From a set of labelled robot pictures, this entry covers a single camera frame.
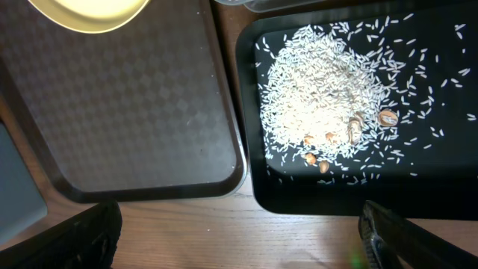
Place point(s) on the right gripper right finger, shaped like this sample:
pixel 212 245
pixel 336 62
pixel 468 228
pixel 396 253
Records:
pixel 389 239

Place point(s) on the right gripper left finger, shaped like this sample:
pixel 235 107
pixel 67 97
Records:
pixel 86 240

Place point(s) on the yellow round plate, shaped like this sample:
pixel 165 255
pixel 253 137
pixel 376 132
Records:
pixel 90 16

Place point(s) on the grey plastic dishwasher rack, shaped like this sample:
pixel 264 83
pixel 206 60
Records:
pixel 21 202

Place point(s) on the black waste tray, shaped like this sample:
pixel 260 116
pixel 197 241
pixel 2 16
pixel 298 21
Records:
pixel 435 183

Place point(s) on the clear plastic waste bin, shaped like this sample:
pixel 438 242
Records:
pixel 263 6

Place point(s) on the dark brown serving tray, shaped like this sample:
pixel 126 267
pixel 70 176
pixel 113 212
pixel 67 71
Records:
pixel 143 112

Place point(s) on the spilled rice food scraps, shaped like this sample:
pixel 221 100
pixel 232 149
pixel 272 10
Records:
pixel 360 100

